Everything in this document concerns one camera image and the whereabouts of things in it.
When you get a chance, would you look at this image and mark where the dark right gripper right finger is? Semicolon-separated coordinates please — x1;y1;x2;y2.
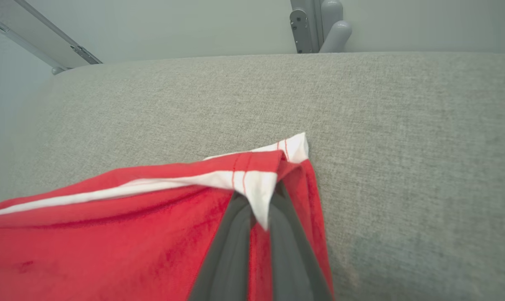
269;182;332;301

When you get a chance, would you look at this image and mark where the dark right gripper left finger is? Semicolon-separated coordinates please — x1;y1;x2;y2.
188;192;253;301

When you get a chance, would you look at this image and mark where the red white basketball jersey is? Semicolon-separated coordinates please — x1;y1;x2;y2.
0;133;334;301

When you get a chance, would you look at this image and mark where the grey fabric sofa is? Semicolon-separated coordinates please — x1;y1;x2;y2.
0;52;505;301

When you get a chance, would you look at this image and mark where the grey metal post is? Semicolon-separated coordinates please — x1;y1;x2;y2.
290;0;353;54

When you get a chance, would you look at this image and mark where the grey diagonal metal rail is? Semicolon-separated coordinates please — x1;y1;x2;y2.
0;0;103;76

